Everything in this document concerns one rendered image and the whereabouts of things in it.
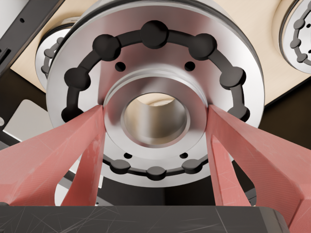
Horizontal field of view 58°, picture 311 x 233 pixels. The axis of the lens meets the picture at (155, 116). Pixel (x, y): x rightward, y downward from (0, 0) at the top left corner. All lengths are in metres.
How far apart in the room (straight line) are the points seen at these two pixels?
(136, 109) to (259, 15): 0.22
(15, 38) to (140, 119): 0.13
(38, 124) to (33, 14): 0.15
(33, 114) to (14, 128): 0.04
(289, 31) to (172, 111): 0.19
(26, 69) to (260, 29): 0.27
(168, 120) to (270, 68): 0.24
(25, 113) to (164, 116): 0.22
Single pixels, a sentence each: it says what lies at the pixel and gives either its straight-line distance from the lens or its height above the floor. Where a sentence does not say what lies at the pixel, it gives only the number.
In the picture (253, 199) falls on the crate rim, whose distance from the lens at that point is 0.36.
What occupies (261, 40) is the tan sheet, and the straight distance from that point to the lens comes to 0.35.
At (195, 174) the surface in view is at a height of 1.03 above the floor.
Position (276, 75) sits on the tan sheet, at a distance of 0.38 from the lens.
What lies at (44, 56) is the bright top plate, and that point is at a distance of 0.32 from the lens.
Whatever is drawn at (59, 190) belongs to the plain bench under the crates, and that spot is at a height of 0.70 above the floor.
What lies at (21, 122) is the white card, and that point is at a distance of 0.33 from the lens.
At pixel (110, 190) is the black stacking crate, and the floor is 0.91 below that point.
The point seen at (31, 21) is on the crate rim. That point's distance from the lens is 0.23.
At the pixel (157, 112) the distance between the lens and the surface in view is 0.16.
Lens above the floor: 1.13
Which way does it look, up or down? 53 degrees down
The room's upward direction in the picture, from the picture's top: 179 degrees clockwise
